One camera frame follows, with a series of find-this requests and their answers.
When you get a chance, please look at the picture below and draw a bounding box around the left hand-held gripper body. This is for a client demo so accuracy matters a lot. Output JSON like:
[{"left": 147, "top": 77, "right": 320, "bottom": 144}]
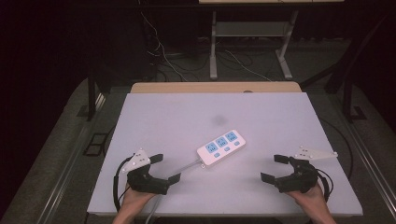
[{"left": 120, "top": 148, "right": 172, "bottom": 196}]

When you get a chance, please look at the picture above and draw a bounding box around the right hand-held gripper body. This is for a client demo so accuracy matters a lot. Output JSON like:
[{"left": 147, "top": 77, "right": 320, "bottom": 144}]
[{"left": 275, "top": 145, "right": 339, "bottom": 194}]

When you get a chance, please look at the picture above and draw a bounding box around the white power strip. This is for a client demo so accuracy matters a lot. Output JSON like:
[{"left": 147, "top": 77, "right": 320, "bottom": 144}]
[{"left": 196, "top": 129, "right": 247, "bottom": 169}]

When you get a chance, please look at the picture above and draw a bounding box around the person's right hand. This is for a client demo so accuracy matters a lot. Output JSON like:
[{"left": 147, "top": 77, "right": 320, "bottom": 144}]
[{"left": 286, "top": 183, "right": 328, "bottom": 211}]

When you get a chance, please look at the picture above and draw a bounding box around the person's left hand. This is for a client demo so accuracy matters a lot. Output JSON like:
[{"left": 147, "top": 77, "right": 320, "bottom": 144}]
[{"left": 120, "top": 186, "right": 156, "bottom": 215}]

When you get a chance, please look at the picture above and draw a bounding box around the white board mat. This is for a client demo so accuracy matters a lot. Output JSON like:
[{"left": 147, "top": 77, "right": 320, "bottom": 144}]
[{"left": 87, "top": 91, "right": 364, "bottom": 217}]

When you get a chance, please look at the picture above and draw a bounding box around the black stand leg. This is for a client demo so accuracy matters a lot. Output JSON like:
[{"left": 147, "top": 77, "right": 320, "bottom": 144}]
[
  {"left": 341, "top": 74, "right": 368, "bottom": 123},
  {"left": 86, "top": 69, "right": 98, "bottom": 122}
]

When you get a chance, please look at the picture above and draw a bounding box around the grey power strip cable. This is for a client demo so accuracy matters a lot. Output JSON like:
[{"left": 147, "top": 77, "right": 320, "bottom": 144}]
[{"left": 145, "top": 159, "right": 204, "bottom": 224}]

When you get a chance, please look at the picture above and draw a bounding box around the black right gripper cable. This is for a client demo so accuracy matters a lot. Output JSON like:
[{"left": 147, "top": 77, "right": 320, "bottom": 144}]
[{"left": 315, "top": 167, "right": 334, "bottom": 203}]

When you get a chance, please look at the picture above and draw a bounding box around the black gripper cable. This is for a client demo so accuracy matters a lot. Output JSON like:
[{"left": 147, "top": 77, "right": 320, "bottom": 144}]
[
  {"left": 315, "top": 167, "right": 334, "bottom": 203},
  {"left": 112, "top": 156, "right": 133, "bottom": 213}
]

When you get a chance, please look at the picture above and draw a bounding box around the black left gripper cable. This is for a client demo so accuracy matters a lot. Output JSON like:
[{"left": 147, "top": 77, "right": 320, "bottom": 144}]
[{"left": 112, "top": 156, "right": 133, "bottom": 213}]

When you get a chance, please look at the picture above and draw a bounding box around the black floor cable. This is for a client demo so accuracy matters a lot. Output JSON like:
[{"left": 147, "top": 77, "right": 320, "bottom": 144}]
[{"left": 320, "top": 118, "right": 355, "bottom": 182}]

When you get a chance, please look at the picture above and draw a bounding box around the black rectangular floor frame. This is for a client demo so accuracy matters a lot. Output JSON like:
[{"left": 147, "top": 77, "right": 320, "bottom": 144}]
[{"left": 82, "top": 133, "right": 109, "bottom": 157}]

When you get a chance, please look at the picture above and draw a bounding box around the aluminium floor rail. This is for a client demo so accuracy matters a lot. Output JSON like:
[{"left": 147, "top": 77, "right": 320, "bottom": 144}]
[
  {"left": 36, "top": 92, "right": 106, "bottom": 224},
  {"left": 330, "top": 92, "right": 396, "bottom": 218}
]

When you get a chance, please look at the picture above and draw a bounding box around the white floor cable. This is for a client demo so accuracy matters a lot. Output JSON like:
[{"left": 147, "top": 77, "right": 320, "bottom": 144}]
[{"left": 139, "top": 10, "right": 188, "bottom": 82}]

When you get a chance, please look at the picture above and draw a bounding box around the white metal desk frame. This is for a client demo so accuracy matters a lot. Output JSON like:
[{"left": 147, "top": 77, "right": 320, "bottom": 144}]
[{"left": 209, "top": 9, "right": 300, "bottom": 81}]

